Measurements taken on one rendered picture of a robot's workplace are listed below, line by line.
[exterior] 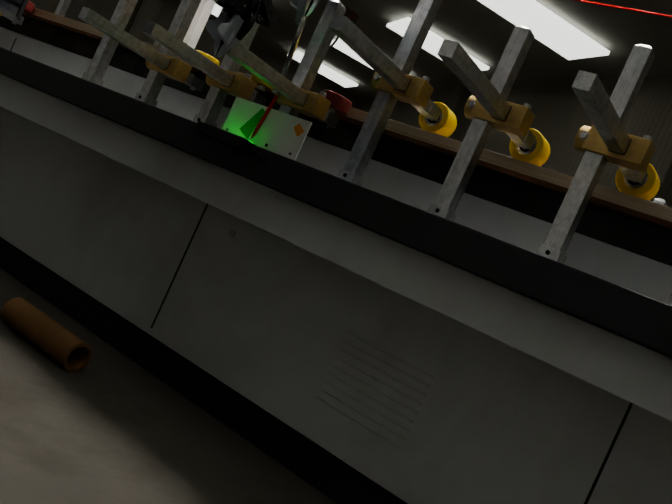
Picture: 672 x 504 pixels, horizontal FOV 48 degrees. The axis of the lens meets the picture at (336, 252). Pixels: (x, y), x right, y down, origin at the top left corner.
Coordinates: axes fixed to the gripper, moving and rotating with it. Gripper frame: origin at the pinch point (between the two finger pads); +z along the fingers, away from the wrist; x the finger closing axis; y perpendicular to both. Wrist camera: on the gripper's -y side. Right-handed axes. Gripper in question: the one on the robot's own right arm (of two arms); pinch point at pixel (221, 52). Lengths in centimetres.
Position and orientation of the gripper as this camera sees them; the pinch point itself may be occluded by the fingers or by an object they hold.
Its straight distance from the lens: 165.0
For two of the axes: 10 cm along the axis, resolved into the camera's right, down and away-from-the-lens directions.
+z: -4.2, 9.1, -0.1
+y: -5.0, -2.4, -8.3
